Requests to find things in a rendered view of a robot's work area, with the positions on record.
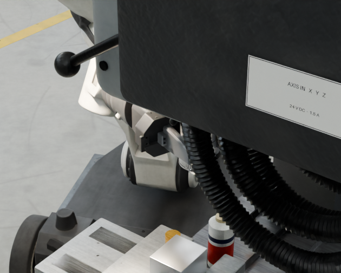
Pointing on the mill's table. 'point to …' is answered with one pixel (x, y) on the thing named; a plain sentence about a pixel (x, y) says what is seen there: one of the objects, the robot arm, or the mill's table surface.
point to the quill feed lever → (64, 63)
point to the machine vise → (109, 252)
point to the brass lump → (171, 234)
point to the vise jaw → (141, 253)
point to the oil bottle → (219, 240)
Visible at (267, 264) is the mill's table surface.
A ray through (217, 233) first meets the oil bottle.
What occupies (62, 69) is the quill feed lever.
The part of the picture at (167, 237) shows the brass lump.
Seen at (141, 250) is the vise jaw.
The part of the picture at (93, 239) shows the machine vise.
